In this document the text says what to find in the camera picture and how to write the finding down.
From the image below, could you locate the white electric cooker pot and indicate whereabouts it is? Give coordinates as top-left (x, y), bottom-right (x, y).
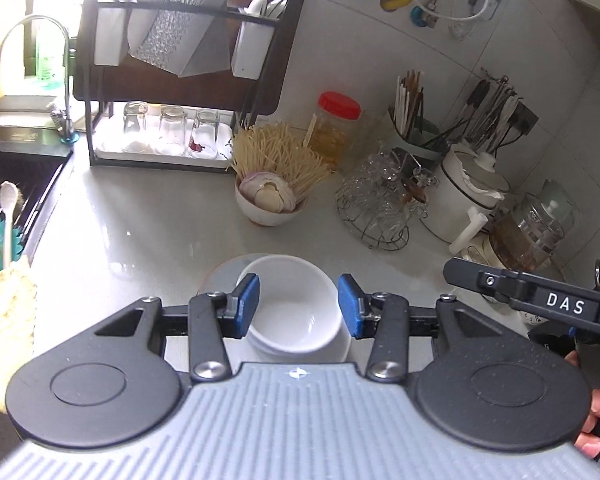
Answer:
top-left (422, 142), bottom-right (511, 256)

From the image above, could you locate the black sink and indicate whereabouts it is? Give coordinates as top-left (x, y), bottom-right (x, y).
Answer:
top-left (0, 124), bottom-right (76, 261)

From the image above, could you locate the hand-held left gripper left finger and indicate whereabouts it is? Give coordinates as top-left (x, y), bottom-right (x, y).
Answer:
top-left (92, 272), bottom-right (261, 382)

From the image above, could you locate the white drip tray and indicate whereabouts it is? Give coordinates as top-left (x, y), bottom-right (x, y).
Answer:
top-left (93, 112), bottom-right (235, 169)

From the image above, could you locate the garlic bulb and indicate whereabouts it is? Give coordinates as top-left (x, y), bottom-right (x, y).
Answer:
top-left (241, 171), bottom-right (297, 214)

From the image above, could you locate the yellow cloth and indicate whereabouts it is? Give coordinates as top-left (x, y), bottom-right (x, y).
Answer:
top-left (0, 254), bottom-right (39, 414)

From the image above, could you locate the green bottle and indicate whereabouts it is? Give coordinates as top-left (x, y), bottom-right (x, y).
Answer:
top-left (33, 24), bottom-right (64, 86)

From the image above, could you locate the white long-handled spoon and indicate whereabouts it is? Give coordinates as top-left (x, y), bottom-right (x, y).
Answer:
top-left (0, 181), bottom-right (22, 271)

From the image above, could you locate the bluish white plastic bowl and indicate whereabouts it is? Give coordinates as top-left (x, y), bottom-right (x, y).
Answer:
top-left (252, 327), bottom-right (354, 363)

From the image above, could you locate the white soup spoon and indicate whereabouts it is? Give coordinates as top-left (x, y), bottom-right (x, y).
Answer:
top-left (244, 0), bottom-right (287, 19)

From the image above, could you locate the glass kettle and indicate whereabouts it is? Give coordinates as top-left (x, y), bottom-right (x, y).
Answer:
top-left (489, 192), bottom-right (566, 271)

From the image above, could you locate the dark wooden cutting board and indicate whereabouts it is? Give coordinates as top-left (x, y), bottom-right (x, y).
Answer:
top-left (72, 0), bottom-right (310, 116)

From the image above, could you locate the dried noodle bundle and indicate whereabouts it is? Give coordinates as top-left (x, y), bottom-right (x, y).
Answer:
top-left (228, 122), bottom-right (334, 196)

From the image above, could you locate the clear wall hook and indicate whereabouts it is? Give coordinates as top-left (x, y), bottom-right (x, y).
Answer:
top-left (449, 14), bottom-right (481, 41)

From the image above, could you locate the wire cup rack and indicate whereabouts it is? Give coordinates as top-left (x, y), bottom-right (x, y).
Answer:
top-left (335, 185), bottom-right (411, 251)

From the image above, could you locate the black wall socket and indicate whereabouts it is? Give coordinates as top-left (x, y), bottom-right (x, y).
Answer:
top-left (507, 102), bottom-right (540, 136)

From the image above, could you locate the black sink drain rack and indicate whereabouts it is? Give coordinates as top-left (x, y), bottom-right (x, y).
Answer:
top-left (0, 154), bottom-right (56, 241)

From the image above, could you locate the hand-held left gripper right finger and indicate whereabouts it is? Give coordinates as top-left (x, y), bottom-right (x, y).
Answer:
top-left (337, 273), bottom-right (512, 382)

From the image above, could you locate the white patterned cutting board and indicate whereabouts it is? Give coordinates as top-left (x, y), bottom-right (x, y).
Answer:
top-left (128, 0), bottom-right (231, 79)

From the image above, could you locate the clear glass tumbler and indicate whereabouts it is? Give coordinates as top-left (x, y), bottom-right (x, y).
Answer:
top-left (121, 100), bottom-right (150, 154)
top-left (154, 104), bottom-right (189, 157)
top-left (188, 108), bottom-right (221, 160)

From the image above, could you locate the white ceramic bowl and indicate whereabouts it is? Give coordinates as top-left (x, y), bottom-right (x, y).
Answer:
top-left (234, 254), bottom-right (352, 357)

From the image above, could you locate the white bowl with orange foot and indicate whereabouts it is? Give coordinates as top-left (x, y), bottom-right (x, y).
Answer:
top-left (234, 180), bottom-right (309, 229)

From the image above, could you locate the white cutlery holder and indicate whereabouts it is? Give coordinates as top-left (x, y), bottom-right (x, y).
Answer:
top-left (93, 0), bottom-right (134, 67)
top-left (229, 19), bottom-right (272, 80)

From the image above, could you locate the black dish rack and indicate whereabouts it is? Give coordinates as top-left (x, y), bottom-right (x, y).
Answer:
top-left (72, 0), bottom-right (281, 174)

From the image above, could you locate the cream kettle base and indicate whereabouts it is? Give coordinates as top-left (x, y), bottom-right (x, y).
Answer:
top-left (450, 232), bottom-right (526, 271)

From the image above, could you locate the pale green chopstick holder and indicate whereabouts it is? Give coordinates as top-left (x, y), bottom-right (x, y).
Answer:
top-left (387, 110), bottom-right (444, 162)

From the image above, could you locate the steel wire scourer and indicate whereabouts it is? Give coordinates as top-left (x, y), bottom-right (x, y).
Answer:
top-left (48, 103), bottom-right (71, 131)

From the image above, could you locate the thin steel faucet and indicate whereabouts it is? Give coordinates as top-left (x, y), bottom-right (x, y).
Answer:
top-left (0, 14), bottom-right (79, 144)

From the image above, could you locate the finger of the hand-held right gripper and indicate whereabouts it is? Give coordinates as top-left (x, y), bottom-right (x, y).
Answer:
top-left (442, 257), bottom-right (522, 305)

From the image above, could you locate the cluster of crystal glass cups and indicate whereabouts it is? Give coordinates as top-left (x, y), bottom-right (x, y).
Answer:
top-left (335, 147), bottom-right (441, 241)

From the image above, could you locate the set of hanging kitchen utensils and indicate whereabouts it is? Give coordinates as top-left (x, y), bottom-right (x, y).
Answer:
top-left (447, 76), bottom-right (524, 154)

